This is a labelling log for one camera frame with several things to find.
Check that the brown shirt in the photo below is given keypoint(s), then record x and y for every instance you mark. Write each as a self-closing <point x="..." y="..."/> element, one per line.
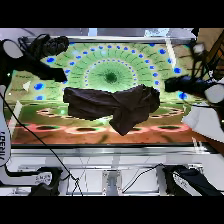
<point x="126" y="106"/>

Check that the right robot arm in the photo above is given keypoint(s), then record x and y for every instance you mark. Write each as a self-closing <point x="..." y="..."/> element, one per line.
<point x="186" y="85"/>

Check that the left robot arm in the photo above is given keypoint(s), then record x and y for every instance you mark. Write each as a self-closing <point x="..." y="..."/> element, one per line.
<point x="40" y="68"/>

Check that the black garment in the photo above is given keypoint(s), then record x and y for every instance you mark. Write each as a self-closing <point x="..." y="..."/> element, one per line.
<point x="58" y="44"/>

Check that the silver frame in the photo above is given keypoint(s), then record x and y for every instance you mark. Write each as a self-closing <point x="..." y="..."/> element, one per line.
<point x="100" y="152"/>

